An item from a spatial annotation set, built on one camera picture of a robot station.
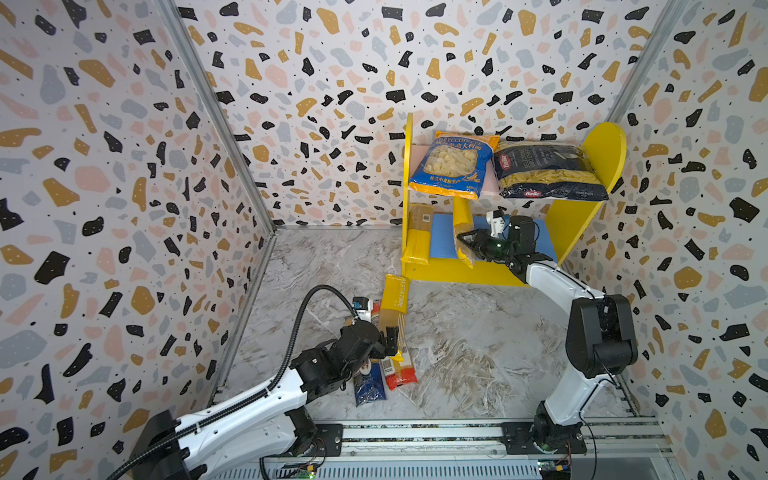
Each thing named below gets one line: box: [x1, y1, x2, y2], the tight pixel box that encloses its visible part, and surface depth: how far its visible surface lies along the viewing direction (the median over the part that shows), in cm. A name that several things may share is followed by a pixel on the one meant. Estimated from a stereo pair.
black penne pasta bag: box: [493, 141, 610, 201], surface depth 74 cm
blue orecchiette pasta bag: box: [408, 131, 501, 200], surface depth 78 cm
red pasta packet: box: [385, 365, 418, 391], surface depth 83 cm
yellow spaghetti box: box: [378, 274, 409, 371], surface depth 97 cm
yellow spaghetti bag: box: [401, 203, 434, 266], surface depth 99 cm
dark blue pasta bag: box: [353, 359, 387, 408], surface depth 81 cm
